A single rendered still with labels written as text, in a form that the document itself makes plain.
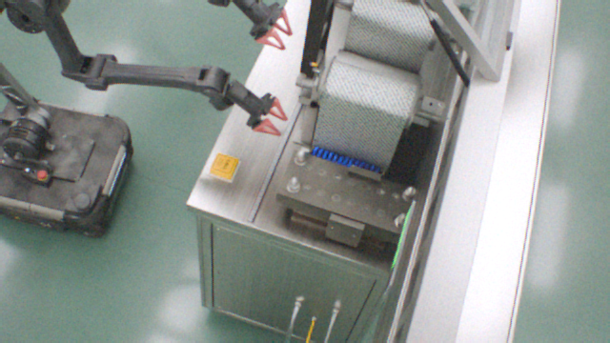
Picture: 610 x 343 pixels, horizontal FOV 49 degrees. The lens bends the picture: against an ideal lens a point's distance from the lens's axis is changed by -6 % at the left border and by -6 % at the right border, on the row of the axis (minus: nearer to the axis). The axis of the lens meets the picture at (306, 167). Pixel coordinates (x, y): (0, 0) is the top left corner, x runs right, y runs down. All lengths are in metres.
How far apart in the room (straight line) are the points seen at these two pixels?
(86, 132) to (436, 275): 2.15
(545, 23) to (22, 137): 2.01
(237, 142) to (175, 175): 1.03
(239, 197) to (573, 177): 2.03
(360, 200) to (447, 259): 0.79
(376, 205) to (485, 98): 0.64
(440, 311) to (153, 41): 2.79
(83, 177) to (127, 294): 0.52
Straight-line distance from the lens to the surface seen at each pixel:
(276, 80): 2.38
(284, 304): 2.50
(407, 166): 2.16
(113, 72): 2.09
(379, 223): 1.97
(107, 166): 2.99
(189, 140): 3.32
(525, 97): 1.82
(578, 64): 4.21
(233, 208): 2.09
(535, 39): 1.98
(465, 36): 1.44
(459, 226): 1.28
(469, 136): 1.40
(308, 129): 2.16
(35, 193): 2.98
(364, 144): 2.00
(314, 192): 1.98
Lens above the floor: 2.72
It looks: 56 degrees down
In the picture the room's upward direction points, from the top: 11 degrees clockwise
